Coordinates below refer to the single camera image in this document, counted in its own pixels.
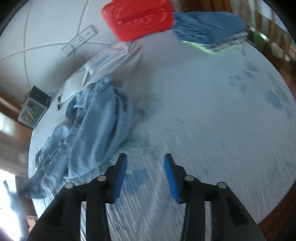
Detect light blue corduroy pants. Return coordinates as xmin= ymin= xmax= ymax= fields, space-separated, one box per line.
xmin=18 ymin=75 xmax=133 ymax=199

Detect white striped bed sheet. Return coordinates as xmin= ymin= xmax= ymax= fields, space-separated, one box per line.
xmin=28 ymin=32 xmax=296 ymax=241

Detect black framed box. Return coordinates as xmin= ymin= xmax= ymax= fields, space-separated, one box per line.
xmin=18 ymin=85 xmax=52 ymax=129

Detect folded lime green garment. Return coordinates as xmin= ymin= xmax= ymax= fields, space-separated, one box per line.
xmin=182 ymin=41 xmax=243 ymax=54

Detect folded checkered garment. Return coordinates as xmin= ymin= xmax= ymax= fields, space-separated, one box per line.
xmin=203 ymin=31 xmax=248 ymax=53

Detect folded dark blue garment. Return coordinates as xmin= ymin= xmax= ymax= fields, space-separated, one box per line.
xmin=173 ymin=11 xmax=246 ymax=45

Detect red zippered storage case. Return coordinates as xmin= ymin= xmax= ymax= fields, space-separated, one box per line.
xmin=101 ymin=1 xmax=174 ymax=42

